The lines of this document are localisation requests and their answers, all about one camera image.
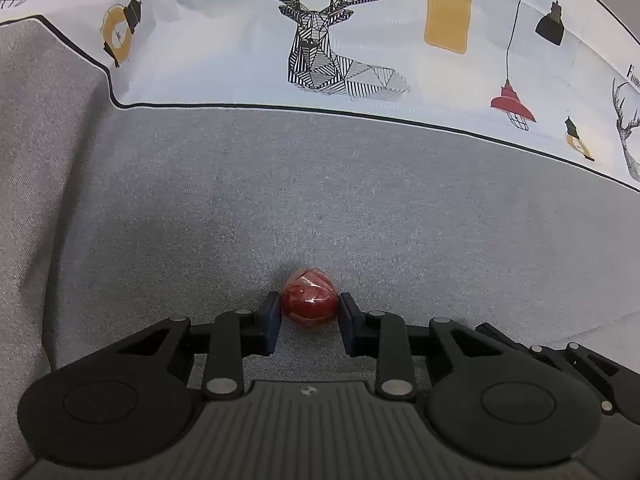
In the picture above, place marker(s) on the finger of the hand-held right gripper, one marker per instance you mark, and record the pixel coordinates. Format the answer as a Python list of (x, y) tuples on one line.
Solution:
[(585, 360)]

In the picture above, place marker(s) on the grey white deer-print bedsheet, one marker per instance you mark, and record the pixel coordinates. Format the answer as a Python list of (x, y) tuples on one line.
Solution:
[(350, 185)]

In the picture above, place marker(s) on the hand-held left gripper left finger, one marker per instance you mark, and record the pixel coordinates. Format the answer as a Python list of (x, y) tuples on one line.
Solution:
[(272, 327)]

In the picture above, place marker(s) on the small red plastic-wrapped fruit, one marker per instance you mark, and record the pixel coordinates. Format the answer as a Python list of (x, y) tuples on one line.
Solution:
[(307, 300)]

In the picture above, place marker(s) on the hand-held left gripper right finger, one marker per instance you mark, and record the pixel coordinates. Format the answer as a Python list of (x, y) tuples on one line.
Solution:
[(348, 330)]

